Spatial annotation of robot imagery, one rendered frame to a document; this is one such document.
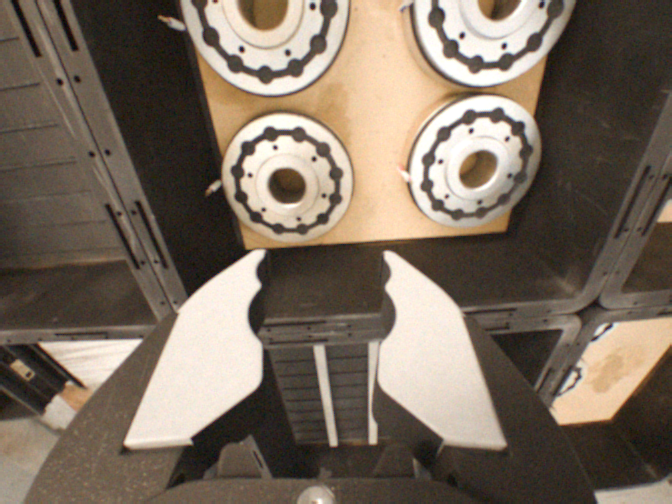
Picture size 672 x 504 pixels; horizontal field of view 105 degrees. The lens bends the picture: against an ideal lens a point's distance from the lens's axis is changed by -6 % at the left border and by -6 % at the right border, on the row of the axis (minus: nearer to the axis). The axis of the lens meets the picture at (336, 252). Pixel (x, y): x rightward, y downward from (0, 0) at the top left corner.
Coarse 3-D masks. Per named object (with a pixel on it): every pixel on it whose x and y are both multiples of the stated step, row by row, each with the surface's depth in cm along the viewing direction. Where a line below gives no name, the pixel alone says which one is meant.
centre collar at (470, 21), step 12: (468, 0) 16; (528, 0) 15; (468, 12) 16; (480, 12) 16; (516, 12) 16; (528, 12) 16; (468, 24) 16; (480, 24) 16; (492, 24) 16; (504, 24) 16; (516, 24) 16; (480, 36) 17; (492, 36) 16; (504, 36) 16
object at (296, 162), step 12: (276, 156) 20; (288, 156) 20; (300, 156) 21; (264, 168) 20; (276, 168) 20; (300, 168) 20; (312, 168) 21; (264, 180) 21; (312, 180) 21; (264, 192) 21; (312, 192) 21; (264, 204) 22; (276, 204) 22; (288, 204) 22; (300, 204) 22; (312, 204) 22; (288, 216) 23
